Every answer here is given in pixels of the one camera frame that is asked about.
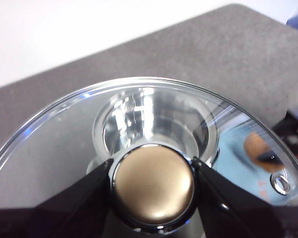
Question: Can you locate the glass lid with green knob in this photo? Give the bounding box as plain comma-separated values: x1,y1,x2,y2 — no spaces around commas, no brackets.
0,76,298,238

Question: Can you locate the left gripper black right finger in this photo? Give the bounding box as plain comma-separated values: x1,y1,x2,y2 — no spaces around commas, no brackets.
192,156,298,238

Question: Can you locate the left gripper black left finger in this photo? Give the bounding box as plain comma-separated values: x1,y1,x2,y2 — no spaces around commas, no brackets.
0,158,114,238

